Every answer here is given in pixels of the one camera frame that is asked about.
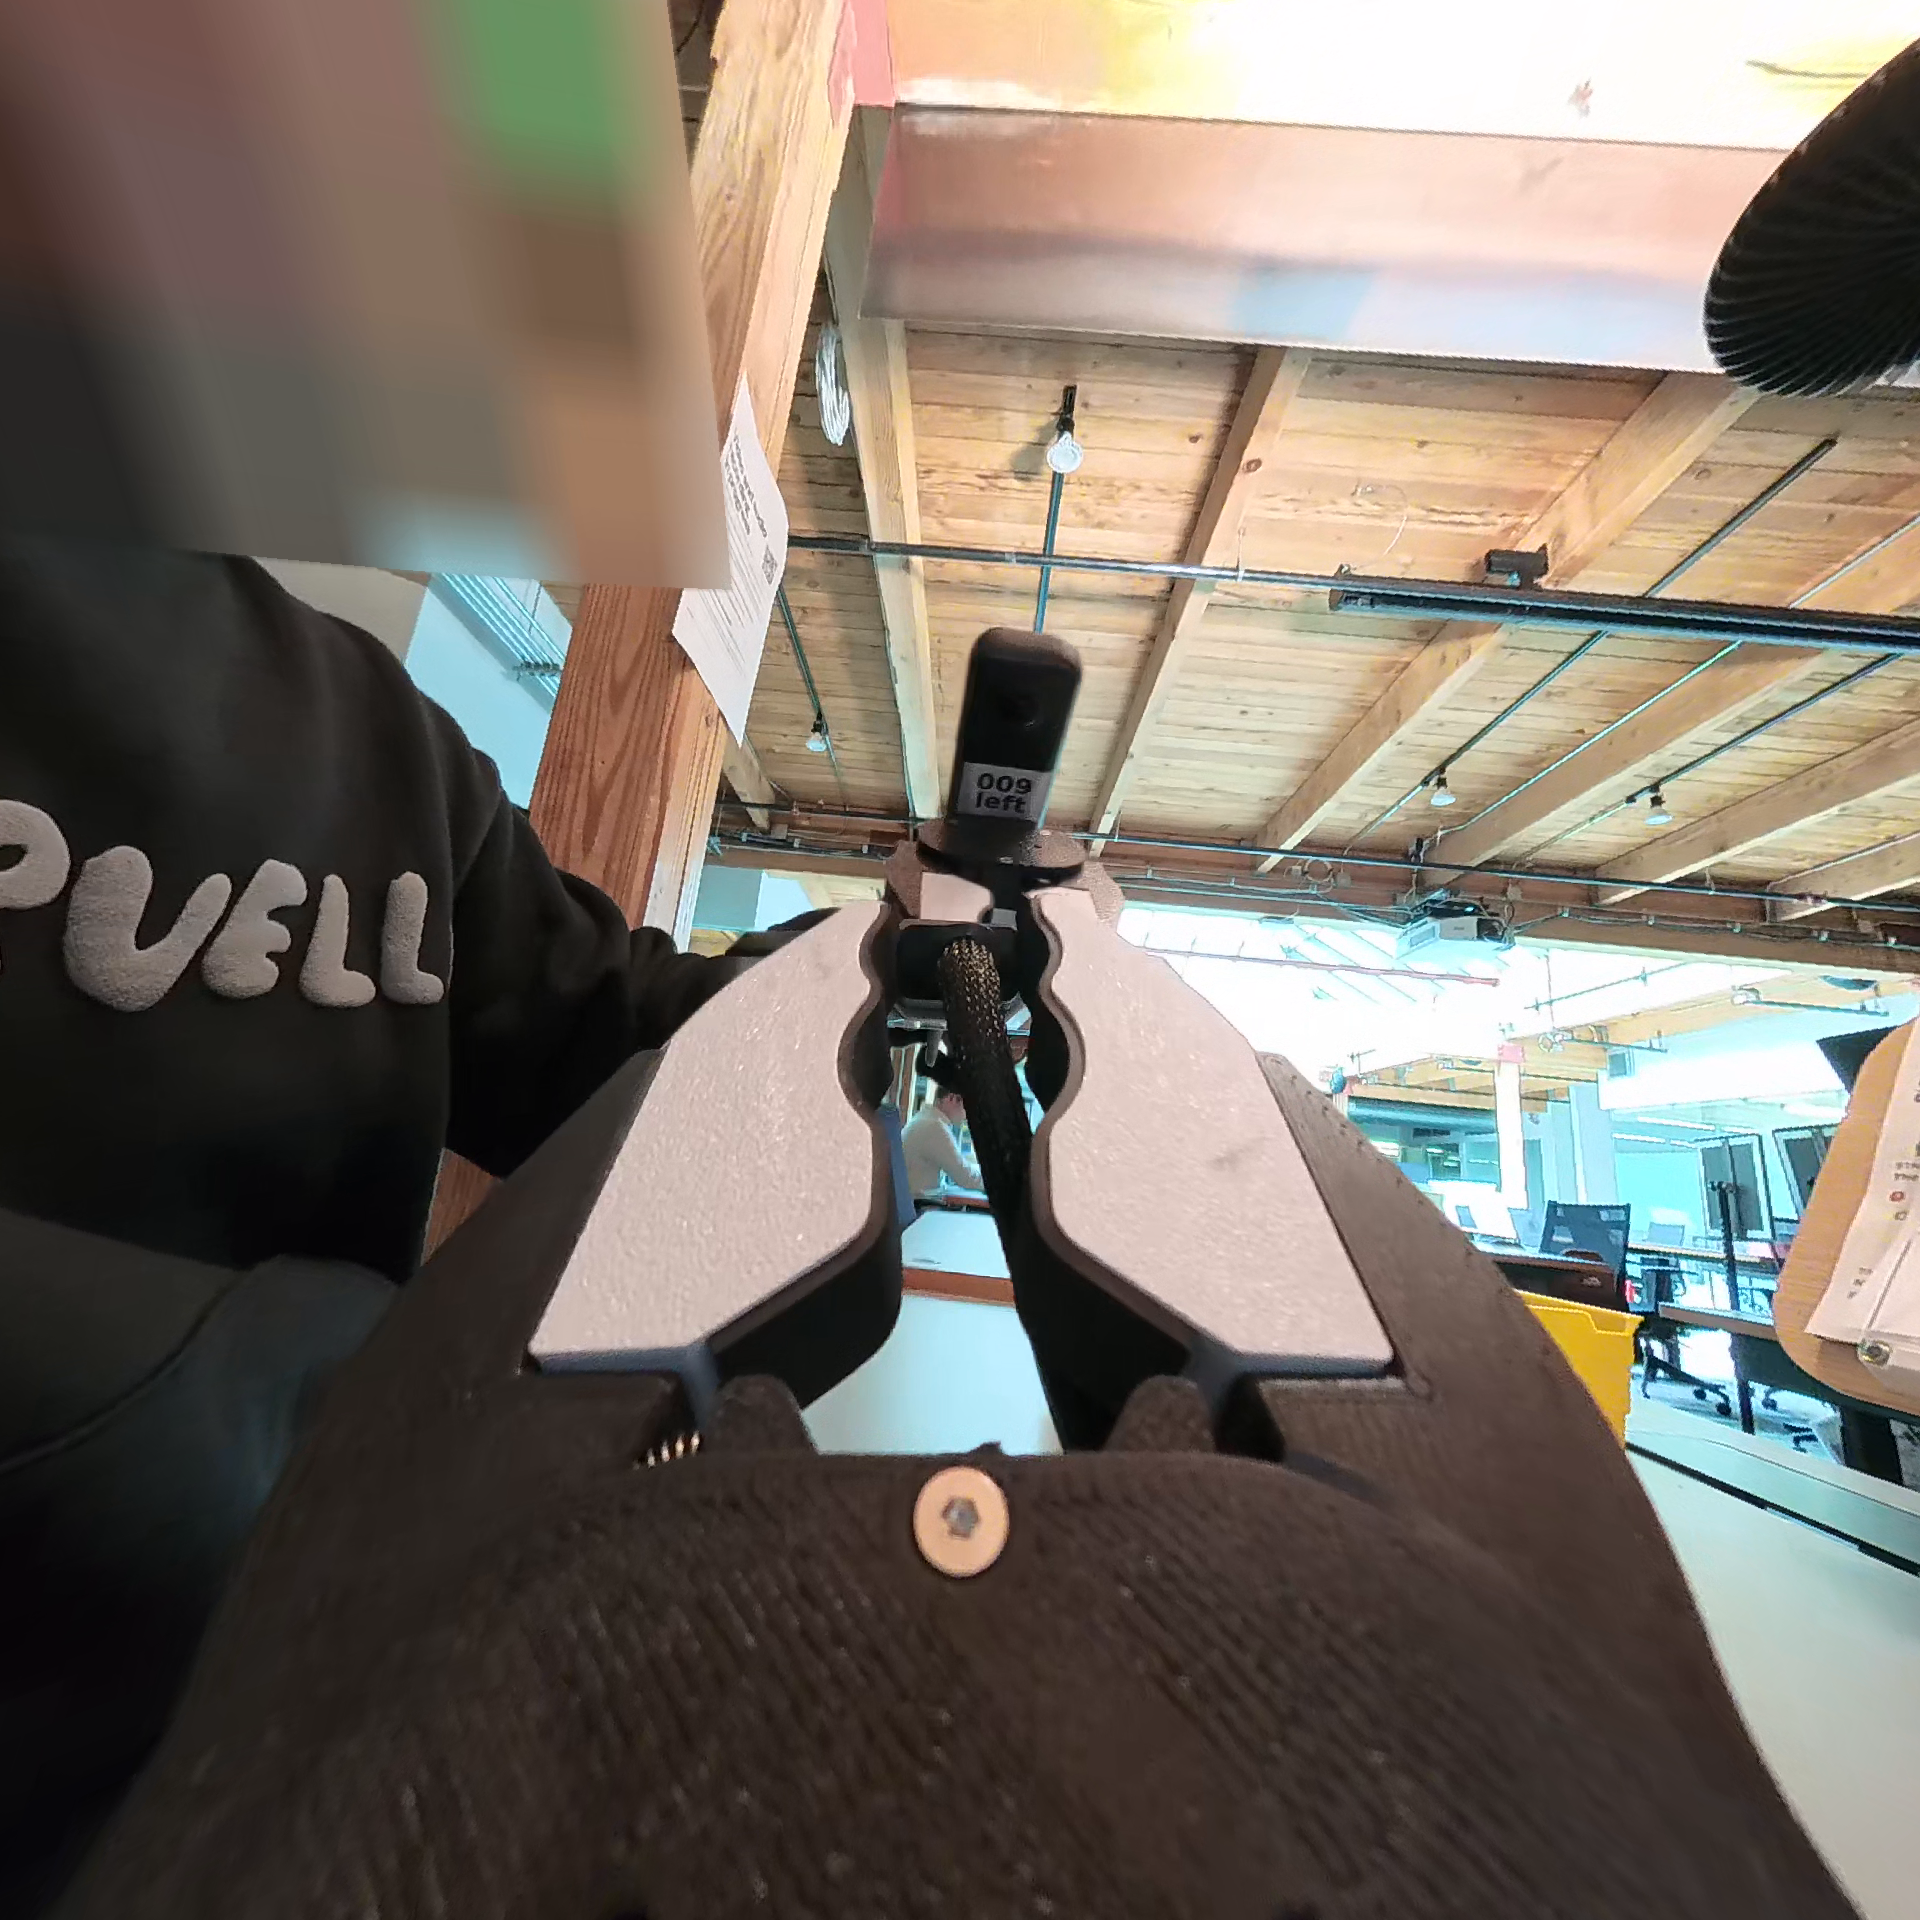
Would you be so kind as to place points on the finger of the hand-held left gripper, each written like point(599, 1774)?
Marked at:
point(955, 896)
point(1084, 901)

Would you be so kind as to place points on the ceiling projector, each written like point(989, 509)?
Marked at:
point(1452, 934)

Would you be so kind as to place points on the person's left forearm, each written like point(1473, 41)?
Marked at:
point(599, 1019)

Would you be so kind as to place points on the wooden document board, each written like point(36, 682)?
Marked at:
point(1808, 1199)

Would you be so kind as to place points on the black office chair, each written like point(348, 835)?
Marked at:
point(1585, 1246)

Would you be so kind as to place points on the person's black hoodie torso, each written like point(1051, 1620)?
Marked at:
point(181, 1171)

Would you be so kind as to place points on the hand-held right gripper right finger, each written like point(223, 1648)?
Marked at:
point(1199, 1199)

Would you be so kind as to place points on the black ribbed lamp shade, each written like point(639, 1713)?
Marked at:
point(1831, 256)

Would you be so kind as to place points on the large black monitor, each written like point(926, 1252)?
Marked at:
point(1859, 1064)

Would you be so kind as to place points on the wooden pillar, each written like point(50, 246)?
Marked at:
point(633, 781)

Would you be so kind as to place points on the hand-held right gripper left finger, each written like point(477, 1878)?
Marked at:
point(720, 1171)

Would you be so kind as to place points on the white round ceiling fixture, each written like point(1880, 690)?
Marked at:
point(838, 381)

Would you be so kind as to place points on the white paper notice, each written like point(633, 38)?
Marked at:
point(737, 599)

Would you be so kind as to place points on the yellow plastic bin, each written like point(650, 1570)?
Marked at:
point(1574, 1349)

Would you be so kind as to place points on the black monitor on stand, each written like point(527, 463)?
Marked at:
point(1737, 1171)
point(1801, 1158)

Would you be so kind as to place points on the black ceiling track rail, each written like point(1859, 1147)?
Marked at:
point(1649, 617)

